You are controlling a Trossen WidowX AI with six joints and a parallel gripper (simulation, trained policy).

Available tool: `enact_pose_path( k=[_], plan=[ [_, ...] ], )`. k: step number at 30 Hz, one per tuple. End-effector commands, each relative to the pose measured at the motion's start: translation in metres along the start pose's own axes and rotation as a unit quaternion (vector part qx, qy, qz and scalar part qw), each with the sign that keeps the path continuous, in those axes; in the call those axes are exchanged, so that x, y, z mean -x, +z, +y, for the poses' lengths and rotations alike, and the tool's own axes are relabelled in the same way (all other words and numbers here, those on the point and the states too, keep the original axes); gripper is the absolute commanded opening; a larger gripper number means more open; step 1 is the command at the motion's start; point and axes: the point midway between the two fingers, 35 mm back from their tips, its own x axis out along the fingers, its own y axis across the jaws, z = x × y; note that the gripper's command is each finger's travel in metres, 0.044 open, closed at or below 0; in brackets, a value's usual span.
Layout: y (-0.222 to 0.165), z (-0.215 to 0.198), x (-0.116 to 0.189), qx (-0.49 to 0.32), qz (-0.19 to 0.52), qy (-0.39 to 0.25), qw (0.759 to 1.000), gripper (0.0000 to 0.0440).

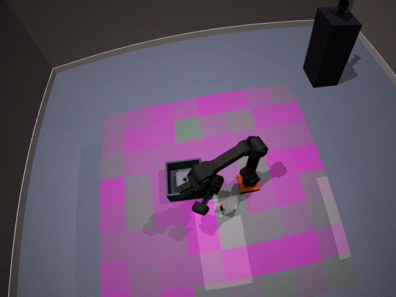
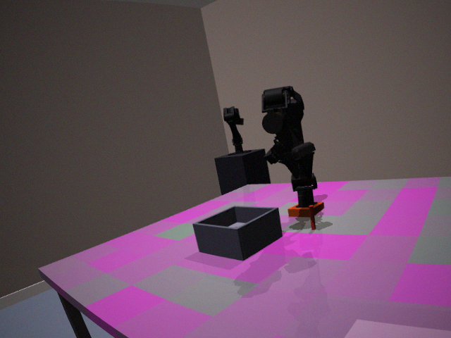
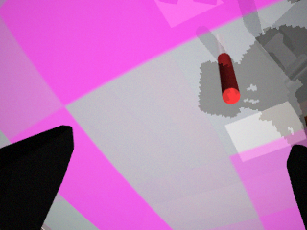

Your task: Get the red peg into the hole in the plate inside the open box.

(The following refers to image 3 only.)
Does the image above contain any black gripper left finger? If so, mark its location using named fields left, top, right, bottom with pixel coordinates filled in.
left=0, top=126, right=74, bottom=230

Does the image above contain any red peg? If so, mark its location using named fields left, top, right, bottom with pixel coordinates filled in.
left=218, top=54, right=241, bottom=104

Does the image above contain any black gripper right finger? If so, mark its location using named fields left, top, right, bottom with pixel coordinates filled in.
left=287, top=145, right=307, bottom=230

